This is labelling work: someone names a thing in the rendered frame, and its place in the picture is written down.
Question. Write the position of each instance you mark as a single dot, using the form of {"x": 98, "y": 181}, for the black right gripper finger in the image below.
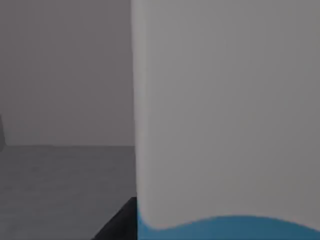
{"x": 124, "y": 222}

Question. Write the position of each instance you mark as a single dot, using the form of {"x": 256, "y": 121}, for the white and blue bottle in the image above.
{"x": 225, "y": 112}

